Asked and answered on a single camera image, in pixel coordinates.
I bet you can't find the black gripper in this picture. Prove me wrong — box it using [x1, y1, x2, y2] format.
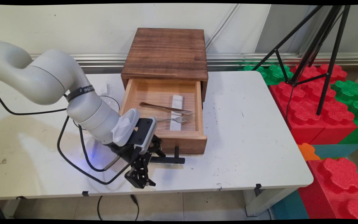
[107, 135, 167, 189]

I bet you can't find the wooden drawer with black handle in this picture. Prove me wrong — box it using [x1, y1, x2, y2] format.
[119, 78, 208, 165]

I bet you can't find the silver table knife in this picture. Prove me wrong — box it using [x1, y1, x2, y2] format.
[140, 102, 193, 114]

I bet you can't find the silver fork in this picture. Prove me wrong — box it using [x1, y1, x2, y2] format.
[156, 113, 194, 124]

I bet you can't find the white rectangular cutlery rest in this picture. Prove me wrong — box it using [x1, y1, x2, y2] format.
[169, 95, 184, 131]

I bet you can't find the white bowl with black rim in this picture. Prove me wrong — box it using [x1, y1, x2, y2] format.
[73, 96, 120, 128]

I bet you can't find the white table leg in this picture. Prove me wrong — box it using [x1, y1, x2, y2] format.
[243, 187, 298, 217]

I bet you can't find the teal foam block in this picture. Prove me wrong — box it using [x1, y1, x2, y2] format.
[311, 143, 358, 159]
[271, 190, 310, 220]

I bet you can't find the green foam block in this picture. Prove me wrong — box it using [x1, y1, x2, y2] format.
[334, 80, 358, 144]
[237, 64, 294, 85]

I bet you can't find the orange foam piece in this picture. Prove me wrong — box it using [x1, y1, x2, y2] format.
[297, 143, 321, 161]

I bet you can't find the large red foam block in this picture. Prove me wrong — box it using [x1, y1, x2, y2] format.
[269, 64, 357, 145]

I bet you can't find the black tripod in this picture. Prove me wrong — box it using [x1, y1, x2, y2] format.
[252, 5, 351, 116]

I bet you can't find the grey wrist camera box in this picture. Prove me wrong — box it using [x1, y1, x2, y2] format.
[111, 108, 158, 155]

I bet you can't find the black cable under table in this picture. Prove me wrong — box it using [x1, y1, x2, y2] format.
[97, 195, 140, 222]

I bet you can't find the aluminium wall rail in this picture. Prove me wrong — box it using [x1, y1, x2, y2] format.
[30, 52, 358, 68]

